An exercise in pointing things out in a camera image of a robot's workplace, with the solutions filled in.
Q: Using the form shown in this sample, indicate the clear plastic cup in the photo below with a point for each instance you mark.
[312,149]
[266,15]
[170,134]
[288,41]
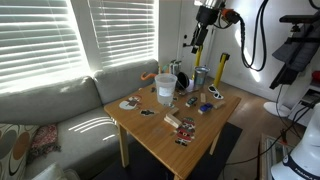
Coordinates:
[165,90]

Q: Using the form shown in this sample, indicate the light wooden table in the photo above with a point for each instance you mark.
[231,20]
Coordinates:
[156,133]

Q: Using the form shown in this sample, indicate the stacked wooden blocks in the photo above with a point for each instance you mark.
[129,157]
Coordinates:
[171,120]

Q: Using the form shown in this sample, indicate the small blue toy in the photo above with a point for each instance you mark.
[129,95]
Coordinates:
[206,107]

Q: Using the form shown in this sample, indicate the silver metal cup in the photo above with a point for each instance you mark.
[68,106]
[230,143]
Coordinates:
[201,78]

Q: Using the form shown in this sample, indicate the white shelf unit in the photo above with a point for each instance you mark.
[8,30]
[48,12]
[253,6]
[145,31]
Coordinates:
[310,96]

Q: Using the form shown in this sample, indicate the small dark toy car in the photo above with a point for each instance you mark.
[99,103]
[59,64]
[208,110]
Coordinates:
[191,101]

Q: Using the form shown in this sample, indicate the dark cloth covered stand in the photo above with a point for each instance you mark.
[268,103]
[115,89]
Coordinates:
[293,53]

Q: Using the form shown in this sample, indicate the snowman sticker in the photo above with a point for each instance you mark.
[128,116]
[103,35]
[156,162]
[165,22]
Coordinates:
[128,104]

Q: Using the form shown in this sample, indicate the black stereo camera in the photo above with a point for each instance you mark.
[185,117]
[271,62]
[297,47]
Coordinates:
[298,18]

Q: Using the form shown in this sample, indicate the grey fabric sofa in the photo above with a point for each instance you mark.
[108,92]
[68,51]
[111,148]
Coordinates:
[50,100]

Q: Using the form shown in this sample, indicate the dark rug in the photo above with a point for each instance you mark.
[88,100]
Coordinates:
[230,143]

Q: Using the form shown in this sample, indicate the small dark sticker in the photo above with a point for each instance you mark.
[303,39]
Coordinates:
[153,89]

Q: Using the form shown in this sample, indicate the orange octopus plush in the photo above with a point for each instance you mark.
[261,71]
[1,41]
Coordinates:
[146,76]

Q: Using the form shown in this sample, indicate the short brown wooden block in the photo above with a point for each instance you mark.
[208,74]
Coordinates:
[203,97]

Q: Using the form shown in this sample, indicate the white door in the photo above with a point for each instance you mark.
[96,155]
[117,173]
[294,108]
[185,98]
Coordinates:
[186,20]

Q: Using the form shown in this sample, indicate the white leather sofa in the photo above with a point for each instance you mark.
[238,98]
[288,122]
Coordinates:
[53,173]

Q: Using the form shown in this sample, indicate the long pale wooden block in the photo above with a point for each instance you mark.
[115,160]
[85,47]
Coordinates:
[219,104]

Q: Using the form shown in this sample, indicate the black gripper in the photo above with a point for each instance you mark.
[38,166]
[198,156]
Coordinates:
[207,16]

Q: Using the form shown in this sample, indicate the white black checkered sunglasses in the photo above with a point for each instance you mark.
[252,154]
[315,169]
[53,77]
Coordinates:
[213,89]

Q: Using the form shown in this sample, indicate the red patterned cloth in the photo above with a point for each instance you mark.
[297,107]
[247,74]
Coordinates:
[45,141]

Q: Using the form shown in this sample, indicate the white window blind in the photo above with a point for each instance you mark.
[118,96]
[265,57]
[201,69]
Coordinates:
[123,30]
[40,43]

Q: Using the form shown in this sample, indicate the yellow pole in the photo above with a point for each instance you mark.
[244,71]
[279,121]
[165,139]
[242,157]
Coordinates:
[220,71]
[198,58]

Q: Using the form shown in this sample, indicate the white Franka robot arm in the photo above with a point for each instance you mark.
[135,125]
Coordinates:
[300,156]

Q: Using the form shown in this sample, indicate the white round stand base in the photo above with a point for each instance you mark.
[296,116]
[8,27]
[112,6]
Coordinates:
[276,109]

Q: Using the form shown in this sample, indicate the beige pillow with ovals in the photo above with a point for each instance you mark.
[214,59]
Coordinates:
[16,150]

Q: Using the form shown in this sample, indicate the nutcracker sticker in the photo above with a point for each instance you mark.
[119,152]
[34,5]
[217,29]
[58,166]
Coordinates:
[185,131]

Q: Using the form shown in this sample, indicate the glass topped floor frame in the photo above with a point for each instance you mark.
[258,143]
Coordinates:
[273,156]

